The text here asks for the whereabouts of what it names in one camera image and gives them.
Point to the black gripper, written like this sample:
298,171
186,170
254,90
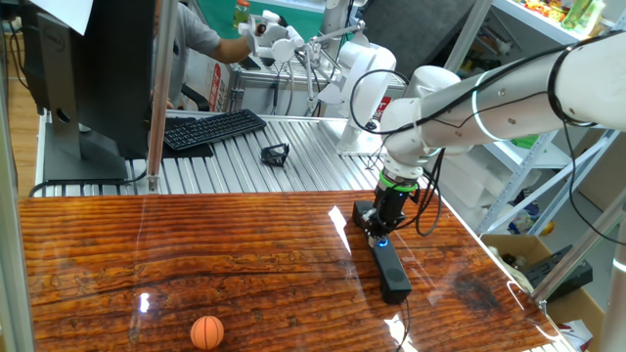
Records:
391,205

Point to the white haptic control device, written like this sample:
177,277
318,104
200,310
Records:
271,36

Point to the bare forearm of grey-shirt person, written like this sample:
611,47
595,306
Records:
230,50

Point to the white foam blocks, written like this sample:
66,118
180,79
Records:
479,190

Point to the small black stand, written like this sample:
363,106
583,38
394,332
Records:
275,155

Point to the green bag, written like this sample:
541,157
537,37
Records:
525,143

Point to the black device in carton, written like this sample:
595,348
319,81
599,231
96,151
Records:
552,274

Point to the white shelf rack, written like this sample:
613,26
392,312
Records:
548,159

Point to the silver metal cabinet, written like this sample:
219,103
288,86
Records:
254,93

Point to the wood grain table mat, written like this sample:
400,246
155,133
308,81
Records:
195,244

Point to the black keyboard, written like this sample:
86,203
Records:
210,128

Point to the dark grey partition panel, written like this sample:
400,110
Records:
420,29

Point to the small orange basketball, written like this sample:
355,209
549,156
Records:
207,332

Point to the black desk pad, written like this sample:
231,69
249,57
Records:
191,152

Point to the brown cardboard box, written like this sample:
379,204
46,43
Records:
577,308

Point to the white carton with red print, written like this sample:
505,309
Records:
215,83

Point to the black chair armrest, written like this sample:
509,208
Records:
195,98

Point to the green drink bottle orange cap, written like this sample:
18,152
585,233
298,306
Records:
240,11

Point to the grey shirt person torso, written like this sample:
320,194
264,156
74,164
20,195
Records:
191,34

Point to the pale green plastic bottle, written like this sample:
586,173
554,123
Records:
594,14

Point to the black monitor with stand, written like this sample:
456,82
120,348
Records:
112,73

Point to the white paper sheet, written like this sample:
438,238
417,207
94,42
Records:
66,12

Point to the aluminium frame post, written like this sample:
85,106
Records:
577,256
12,269
161,98

